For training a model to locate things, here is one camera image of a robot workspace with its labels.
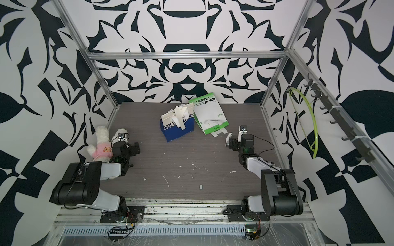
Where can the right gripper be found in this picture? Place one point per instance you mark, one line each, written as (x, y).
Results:
(234, 142)

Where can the white teddy bear pink shirt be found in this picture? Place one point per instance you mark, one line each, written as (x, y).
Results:
(102, 151)

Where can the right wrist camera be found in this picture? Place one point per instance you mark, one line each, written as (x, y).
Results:
(242, 131)

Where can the white paper receipt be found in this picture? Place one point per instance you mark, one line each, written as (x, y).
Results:
(180, 114)

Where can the blue paper bag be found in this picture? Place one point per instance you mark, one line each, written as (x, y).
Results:
(169, 128)

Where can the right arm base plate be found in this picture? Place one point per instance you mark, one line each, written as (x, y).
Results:
(240, 213)

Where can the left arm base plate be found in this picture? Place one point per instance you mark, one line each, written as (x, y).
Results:
(129, 214)

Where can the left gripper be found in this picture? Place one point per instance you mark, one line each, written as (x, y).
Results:
(134, 150)

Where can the green white tea bag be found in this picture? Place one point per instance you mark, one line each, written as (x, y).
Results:
(209, 115)

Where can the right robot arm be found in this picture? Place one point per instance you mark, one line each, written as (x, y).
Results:
(280, 195)

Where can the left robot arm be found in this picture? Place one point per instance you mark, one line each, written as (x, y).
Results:
(80, 185)

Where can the black wall hook rail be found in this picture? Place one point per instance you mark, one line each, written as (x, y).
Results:
(342, 119)

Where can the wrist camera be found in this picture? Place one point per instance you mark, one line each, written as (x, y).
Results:
(122, 137)
(242, 131)

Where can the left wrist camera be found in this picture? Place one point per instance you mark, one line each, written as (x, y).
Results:
(122, 137)

